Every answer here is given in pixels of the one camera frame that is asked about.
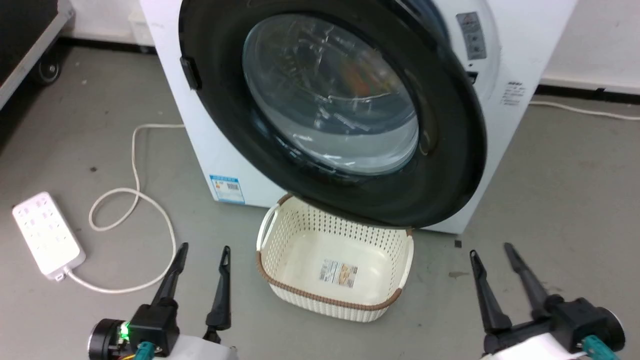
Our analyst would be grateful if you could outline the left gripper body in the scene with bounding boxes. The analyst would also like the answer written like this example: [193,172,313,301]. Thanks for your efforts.
[88,299,239,360]

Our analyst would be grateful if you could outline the black flight case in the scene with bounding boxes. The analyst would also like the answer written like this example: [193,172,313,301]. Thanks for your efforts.
[0,0,76,111]

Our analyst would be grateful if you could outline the black round washing machine door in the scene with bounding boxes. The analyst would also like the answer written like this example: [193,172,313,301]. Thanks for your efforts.
[178,0,489,230]

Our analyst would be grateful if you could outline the black caster wheel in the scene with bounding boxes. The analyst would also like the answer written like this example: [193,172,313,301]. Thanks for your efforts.
[37,55,64,85]

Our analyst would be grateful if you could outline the paper label in basket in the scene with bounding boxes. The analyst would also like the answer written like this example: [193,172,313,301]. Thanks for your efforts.
[319,258,359,290]

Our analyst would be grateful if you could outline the white front-loading washing machine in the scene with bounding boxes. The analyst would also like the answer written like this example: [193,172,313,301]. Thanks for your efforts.
[139,0,579,235]

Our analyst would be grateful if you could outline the grey warning label sticker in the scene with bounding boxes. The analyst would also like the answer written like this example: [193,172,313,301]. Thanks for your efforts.
[455,11,488,61]

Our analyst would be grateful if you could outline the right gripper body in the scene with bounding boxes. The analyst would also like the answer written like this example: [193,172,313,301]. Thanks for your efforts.
[481,295,627,360]

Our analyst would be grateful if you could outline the blue energy label sticker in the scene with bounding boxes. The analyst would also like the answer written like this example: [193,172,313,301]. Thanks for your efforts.
[208,174,246,205]

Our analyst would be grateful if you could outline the white power strip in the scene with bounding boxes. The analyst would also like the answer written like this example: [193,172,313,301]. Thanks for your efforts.
[12,191,87,282]

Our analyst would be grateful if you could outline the thin white floor cable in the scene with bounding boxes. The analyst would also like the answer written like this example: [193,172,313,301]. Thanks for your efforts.
[528,100,640,122]

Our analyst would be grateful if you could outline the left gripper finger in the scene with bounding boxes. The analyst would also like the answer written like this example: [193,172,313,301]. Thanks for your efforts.
[202,245,233,345]
[149,242,190,307]

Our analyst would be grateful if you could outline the white power strip cable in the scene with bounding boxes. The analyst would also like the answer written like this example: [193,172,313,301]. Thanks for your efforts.
[62,123,186,295]

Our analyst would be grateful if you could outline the cream perforated laundry basket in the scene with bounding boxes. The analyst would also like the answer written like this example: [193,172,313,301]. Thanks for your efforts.
[255,193,415,324]

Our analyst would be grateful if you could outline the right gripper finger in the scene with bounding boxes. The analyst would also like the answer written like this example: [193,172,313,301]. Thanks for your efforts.
[469,250,514,336]
[503,242,552,322]

